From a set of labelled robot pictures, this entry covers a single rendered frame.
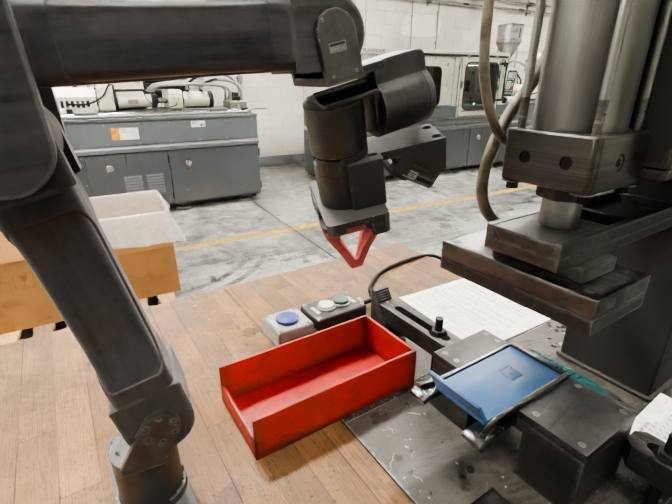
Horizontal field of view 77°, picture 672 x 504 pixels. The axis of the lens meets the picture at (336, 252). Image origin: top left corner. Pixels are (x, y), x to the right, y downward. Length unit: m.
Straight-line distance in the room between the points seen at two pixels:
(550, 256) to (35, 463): 0.61
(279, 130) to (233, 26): 6.90
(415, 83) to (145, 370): 0.36
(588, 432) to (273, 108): 6.90
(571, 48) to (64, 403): 0.73
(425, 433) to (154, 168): 4.42
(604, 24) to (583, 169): 0.11
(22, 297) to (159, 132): 2.60
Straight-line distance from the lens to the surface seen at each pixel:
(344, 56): 0.38
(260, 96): 7.11
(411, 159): 0.44
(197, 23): 0.36
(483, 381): 0.55
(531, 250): 0.43
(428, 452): 0.58
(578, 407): 0.56
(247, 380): 0.64
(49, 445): 0.67
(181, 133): 4.80
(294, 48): 0.37
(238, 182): 5.01
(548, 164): 0.43
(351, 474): 0.54
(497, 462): 0.59
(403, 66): 0.44
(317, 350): 0.67
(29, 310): 2.64
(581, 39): 0.43
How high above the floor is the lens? 1.32
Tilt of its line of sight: 22 degrees down
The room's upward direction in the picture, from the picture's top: straight up
